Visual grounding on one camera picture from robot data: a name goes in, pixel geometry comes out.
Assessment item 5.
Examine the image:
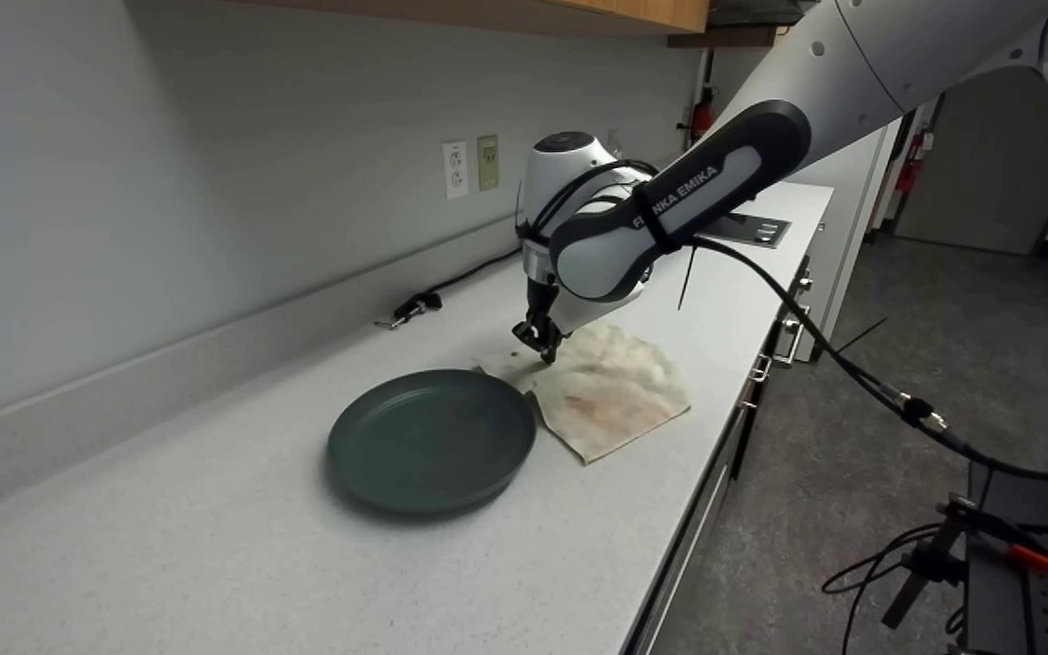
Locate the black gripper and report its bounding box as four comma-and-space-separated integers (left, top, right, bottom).
509, 272, 567, 369

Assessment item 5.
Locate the beige cloth towel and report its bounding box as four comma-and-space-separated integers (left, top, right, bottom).
520, 321, 693, 471

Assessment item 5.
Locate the dark green round plate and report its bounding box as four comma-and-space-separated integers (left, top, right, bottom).
322, 369, 538, 519

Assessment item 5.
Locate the black flat tray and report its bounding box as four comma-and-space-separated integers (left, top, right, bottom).
703, 212, 793, 253

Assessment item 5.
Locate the black dishwasher front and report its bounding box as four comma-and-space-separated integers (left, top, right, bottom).
621, 403, 761, 655

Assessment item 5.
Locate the red fire extinguisher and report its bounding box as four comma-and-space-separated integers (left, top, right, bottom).
681, 49, 720, 149

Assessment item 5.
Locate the black perforated table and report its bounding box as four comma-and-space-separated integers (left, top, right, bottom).
961, 466, 1048, 655

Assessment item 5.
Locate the black power cord with plug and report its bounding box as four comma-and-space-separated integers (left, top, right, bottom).
376, 248, 525, 335

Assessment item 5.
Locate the beige wall plate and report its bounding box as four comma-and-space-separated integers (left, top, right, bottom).
471, 133, 504, 198

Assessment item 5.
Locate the white wall outlet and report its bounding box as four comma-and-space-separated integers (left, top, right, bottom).
439, 134, 471, 203

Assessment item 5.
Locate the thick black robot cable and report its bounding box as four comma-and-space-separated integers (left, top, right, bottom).
681, 233, 1048, 488

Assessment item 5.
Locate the wooden wall cabinet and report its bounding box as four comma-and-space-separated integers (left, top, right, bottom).
228, 0, 714, 37

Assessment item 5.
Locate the thin black floor cable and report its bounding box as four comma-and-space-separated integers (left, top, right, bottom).
821, 522, 952, 655

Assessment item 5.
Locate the small red wall device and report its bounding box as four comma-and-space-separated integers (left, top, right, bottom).
892, 127, 936, 212

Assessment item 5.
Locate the black clamp with orange handle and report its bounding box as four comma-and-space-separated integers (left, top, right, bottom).
879, 493, 1048, 634

